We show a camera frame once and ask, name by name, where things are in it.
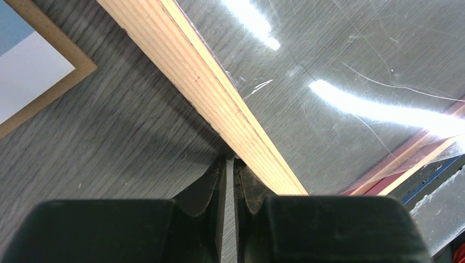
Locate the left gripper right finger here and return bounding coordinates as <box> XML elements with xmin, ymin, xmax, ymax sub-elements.
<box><xmin>233</xmin><ymin>159</ymin><xmax>432</xmax><ymax>262</ymax></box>

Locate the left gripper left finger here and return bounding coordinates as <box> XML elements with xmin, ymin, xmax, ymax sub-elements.
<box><xmin>2</xmin><ymin>158</ymin><xmax>226</xmax><ymax>262</ymax></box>

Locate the clear acrylic sheet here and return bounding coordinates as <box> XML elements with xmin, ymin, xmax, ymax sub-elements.
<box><xmin>178</xmin><ymin>1</ymin><xmax>464</xmax><ymax>194</ymax></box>

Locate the pink wooden picture frame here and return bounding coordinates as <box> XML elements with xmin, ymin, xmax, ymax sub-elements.
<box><xmin>96</xmin><ymin>0</ymin><xmax>465</xmax><ymax>197</ymax></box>

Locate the landscape photo print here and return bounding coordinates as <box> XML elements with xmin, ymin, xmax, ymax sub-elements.
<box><xmin>1</xmin><ymin>1</ymin><xmax>75</xmax><ymax>122</ymax></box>

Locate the brown frame backing board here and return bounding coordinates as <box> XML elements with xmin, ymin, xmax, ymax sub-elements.
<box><xmin>1</xmin><ymin>1</ymin><xmax>97</xmax><ymax>137</ymax></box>

